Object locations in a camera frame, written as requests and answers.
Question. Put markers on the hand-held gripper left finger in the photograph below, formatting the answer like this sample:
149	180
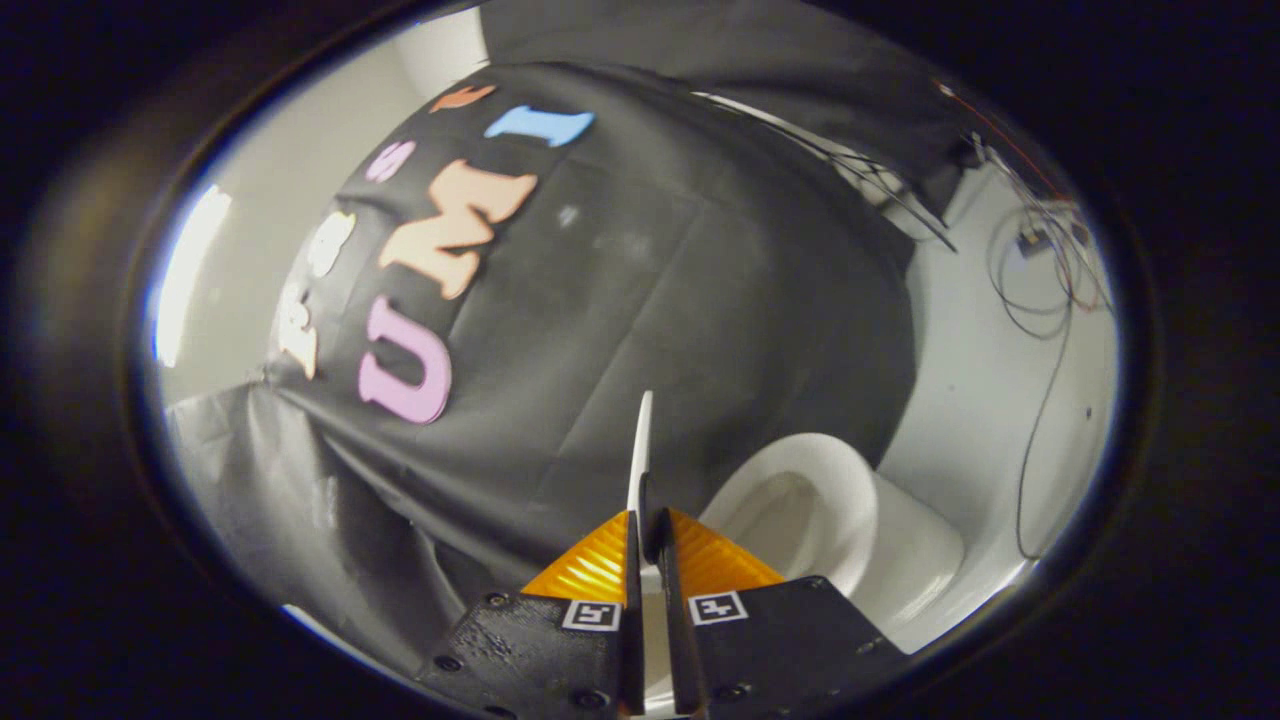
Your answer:
633	620

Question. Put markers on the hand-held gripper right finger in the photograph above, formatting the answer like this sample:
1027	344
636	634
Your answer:
680	640

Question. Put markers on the white toilet lid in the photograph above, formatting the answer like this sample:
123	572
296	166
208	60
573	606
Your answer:
641	450

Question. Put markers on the white toilet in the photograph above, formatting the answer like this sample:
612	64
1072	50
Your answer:
880	540

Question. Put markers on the black backdrop cloth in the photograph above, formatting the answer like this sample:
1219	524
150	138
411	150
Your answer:
650	330

